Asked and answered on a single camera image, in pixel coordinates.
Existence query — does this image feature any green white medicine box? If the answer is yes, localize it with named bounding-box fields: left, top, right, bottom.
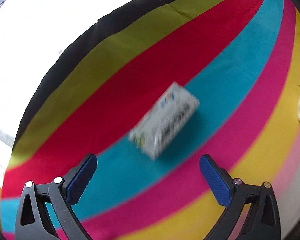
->
left=128, top=82, right=200, bottom=160

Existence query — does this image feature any striped colourful tablecloth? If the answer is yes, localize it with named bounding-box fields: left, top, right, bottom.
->
left=0, top=0, right=300, bottom=239

